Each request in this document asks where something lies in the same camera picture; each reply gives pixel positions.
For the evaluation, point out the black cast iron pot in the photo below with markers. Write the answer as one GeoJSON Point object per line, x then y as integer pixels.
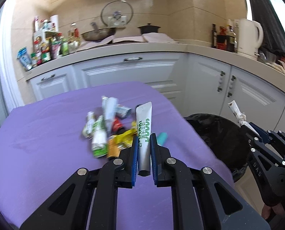
{"type": "Point", "coordinates": [148, 28]}

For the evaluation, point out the red tube black cap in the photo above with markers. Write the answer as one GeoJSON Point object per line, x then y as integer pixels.
{"type": "Point", "coordinates": [118, 128]}

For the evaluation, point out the cabinet door handle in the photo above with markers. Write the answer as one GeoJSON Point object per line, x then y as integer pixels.
{"type": "Point", "coordinates": [220, 82]}
{"type": "Point", "coordinates": [231, 86]}

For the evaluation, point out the left cabinet handle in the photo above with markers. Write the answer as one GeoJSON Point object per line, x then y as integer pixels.
{"type": "Point", "coordinates": [47, 78]}

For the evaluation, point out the purple tablecloth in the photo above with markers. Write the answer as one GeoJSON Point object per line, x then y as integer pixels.
{"type": "Point", "coordinates": [41, 144]}

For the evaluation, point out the white knotted wrapper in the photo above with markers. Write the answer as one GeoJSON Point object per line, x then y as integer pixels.
{"type": "Point", "coordinates": [240, 117]}

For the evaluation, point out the metal wok pan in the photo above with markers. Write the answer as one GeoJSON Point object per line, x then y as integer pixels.
{"type": "Point", "coordinates": [97, 34]}

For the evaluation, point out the pink cloth on stove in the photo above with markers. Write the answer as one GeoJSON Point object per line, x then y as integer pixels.
{"type": "Point", "coordinates": [145, 38]}

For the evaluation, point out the dark glass bottle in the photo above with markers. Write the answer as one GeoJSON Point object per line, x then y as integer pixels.
{"type": "Point", "coordinates": [214, 36]}

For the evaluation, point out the white green toothpaste tube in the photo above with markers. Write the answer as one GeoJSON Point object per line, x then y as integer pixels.
{"type": "Point", "coordinates": [144, 124]}

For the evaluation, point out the dark soy sauce bottle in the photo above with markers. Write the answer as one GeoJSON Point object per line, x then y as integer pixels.
{"type": "Point", "coordinates": [230, 39]}

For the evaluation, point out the white electric kettle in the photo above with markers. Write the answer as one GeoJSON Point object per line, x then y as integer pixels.
{"type": "Point", "coordinates": [250, 38]}

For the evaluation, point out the yellow foil wrapper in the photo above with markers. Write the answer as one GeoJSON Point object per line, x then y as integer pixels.
{"type": "Point", "coordinates": [125, 139]}

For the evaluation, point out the teal small object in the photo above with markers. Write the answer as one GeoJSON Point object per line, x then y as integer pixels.
{"type": "Point", "coordinates": [161, 138]}

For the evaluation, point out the blue white snack bag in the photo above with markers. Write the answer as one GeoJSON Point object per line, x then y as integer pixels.
{"type": "Point", "coordinates": [24, 59]}

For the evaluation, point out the red labelled bottle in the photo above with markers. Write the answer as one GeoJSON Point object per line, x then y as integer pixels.
{"type": "Point", "coordinates": [222, 39]}

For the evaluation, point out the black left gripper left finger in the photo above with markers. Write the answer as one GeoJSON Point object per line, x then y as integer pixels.
{"type": "Point", "coordinates": [89, 198]}

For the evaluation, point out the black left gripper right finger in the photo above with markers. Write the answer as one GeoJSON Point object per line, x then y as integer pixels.
{"type": "Point", "coordinates": [201, 199]}

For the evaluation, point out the white blue lettered tube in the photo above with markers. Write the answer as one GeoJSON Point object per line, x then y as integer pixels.
{"type": "Point", "coordinates": [109, 105]}

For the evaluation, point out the white spice rack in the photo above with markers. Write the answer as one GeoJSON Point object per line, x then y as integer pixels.
{"type": "Point", "coordinates": [48, 38]}

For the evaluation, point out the person's hand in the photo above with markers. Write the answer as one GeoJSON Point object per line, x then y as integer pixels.
{"type": "Point", "coordinates": [268, 212]}

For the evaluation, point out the glass pot lid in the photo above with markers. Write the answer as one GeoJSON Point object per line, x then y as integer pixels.
{"type": "Point", "coordinates": [117, 14]}

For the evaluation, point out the silver yellow wrapper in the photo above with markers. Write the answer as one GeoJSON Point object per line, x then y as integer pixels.
{"type": "Point", "coordinates": [99, 138]}

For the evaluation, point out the black trash bin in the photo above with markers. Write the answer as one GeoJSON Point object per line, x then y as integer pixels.
{"type": "Point", "coordinates": [224, 139]}

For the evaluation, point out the white light blue tube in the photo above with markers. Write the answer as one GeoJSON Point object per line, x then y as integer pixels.
{"type": "Point", "coordinates": [122, 111]}

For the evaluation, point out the orange packet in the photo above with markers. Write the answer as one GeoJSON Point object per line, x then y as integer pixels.
{"type": "Point", "coordinates": [113, 148]}

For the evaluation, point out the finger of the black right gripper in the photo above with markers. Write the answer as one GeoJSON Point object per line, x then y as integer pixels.
{"type": "Point", "coordinates": [255, 136]}
{"type": "Point", "coordinates": [275, 140]}

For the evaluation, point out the green white sachet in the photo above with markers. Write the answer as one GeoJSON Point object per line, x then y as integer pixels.
{"type": "Point", "coordinates": [88, 128]}

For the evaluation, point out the drawer handle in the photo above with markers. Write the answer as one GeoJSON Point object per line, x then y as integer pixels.
{"type": "Point", "coordinates": [133, 59]}

